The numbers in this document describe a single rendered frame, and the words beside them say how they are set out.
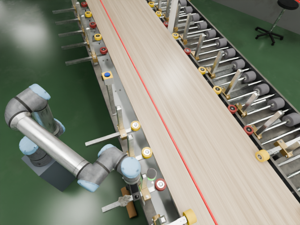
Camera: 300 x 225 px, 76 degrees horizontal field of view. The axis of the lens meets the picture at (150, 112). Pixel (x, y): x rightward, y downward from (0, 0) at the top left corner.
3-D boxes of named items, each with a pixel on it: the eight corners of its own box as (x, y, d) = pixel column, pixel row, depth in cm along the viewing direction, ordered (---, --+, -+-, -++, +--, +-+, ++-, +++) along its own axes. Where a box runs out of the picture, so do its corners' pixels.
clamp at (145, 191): (144, 202, 133) (144, 200, 129) (137, 183, 140) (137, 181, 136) (152, 198, 134) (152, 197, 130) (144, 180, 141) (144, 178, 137)
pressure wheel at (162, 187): (156, 195, 138) (157, 192, 128) (152, 184, 142) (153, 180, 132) (166, 191, 140) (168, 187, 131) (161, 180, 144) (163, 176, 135)
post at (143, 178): (140, 196, 153) (142, 180, 113) (139, 192, 154) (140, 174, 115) (145, 194, 153) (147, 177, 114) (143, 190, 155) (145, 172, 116)
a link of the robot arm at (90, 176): (-13, 108, 96) (90, 193, 82) (10, 93, 103) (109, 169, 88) (0, 120, 106) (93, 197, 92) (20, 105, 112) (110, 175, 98)
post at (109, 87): (112, 116, 184) (106, 84, 147) (110, 112, 187) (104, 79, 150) (116, 114, 186) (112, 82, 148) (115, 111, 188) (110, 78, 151)
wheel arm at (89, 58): (66, 66, 204) (65, 63, 201) (66, 64, 206) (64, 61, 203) (106, 57, 216) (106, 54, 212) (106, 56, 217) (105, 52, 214)
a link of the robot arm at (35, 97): (38, 135, 166) (6, 92, 101) (54, 121, 174) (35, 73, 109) (52, 147, 165) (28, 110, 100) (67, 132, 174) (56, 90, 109)
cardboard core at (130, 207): (129, 218, 192) (120, 188, 207) (129, 218, 199) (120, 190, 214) (137, 214, 194) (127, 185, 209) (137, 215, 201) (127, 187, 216)
